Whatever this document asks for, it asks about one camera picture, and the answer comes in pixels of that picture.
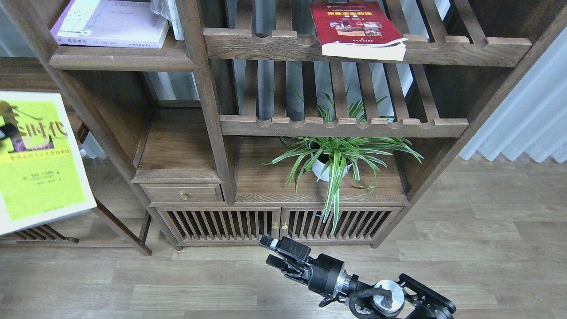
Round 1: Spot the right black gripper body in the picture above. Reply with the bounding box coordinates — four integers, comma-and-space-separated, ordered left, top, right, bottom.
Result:
277, 237, 355, 298

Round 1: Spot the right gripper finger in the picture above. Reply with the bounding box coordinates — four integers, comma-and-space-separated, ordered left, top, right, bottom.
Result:
266, 255, 295, 274
259, 235, 281, 253

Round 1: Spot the yellow green paperback book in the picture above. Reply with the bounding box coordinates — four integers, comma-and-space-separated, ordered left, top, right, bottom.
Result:
0, 91, 97, 234

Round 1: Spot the white lavender paperback book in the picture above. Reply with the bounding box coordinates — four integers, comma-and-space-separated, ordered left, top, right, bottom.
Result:
50, 0, 169, 48

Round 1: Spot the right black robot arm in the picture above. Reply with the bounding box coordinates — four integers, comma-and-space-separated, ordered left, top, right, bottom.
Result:
259, 236, 456, 319

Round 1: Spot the white object on upper shelf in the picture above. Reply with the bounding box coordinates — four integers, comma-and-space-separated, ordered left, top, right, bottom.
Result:
150, 0, 184, 41

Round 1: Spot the right slatted cabinet door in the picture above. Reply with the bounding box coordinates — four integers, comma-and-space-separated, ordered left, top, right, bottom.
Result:
280, 207, 402, 245

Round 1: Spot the white plant pot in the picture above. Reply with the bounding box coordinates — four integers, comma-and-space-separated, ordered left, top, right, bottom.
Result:
311, 153, 353, 182

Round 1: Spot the dark wooden bookshelf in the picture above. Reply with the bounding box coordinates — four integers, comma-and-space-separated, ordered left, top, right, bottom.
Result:
1, 0, 566, 249

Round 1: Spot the wooden side table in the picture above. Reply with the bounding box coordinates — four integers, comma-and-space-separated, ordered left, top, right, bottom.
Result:
0, 57, 152, 256

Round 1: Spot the small wooden drawer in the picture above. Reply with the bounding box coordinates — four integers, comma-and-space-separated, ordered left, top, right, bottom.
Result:
140, 183, 223, 202

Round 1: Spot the red paperback book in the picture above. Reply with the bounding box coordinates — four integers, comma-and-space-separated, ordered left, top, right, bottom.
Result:
310, 1, 406, 61

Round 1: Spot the white curtain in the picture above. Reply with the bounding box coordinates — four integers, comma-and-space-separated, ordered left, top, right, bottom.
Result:
460, 31, 567, 162

